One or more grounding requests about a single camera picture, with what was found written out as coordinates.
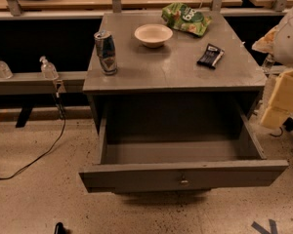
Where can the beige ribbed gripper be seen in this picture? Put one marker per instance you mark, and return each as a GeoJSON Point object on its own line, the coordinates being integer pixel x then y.
{"type": "Point", "coordinates": [290, 39]}

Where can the grey top drawer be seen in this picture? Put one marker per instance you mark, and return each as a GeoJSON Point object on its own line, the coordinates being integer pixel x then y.
{"type": "Point", "coordinates": [178, 146]}

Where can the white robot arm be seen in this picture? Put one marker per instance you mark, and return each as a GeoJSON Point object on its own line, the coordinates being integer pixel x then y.
{"type": "Point", "coordinates": [278, 42]}

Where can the grey wooden drawer cabinet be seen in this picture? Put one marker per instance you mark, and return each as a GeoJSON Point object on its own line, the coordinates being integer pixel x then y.
{"type": "Point", "coordinates": [172, 67]}

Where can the clear water bottle right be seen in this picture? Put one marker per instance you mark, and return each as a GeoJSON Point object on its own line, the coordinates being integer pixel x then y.
{"type": "Point", "coordinates": [268, 63]}

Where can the black snack packet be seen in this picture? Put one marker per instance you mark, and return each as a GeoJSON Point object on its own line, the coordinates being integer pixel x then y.
{"type": "Point", "coordinates": [211, 56]}

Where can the green chip bag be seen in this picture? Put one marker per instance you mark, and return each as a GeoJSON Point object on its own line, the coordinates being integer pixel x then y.
{"type": "Point", "coordinates": [181, 17]}

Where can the white ceramic bowl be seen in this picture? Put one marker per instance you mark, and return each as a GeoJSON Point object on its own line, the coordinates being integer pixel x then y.
{"type": "Point", "coordinates": [153, 35]}

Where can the crushed blue silver can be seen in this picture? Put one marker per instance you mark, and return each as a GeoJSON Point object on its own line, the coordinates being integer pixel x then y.
{"type": "Point", "coordinates": [106, 52]}

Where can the clear bottle with pump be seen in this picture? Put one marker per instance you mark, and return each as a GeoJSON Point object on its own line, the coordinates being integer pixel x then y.
{"type": "Point", "coordinates": [48, 69]}

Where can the clear bottle far left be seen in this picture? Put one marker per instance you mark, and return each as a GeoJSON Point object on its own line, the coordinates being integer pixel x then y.
{"type": "Point", "coordinates": [5, 71]}

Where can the black object bottom edge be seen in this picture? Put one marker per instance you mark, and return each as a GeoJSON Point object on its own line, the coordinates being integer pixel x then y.
{"type": "Point", "coordinates": [59, 229]}

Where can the grey metal shelf rail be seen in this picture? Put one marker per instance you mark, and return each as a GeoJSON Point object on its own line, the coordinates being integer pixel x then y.
{"type": "Point", "coordinates": [35, 84]}

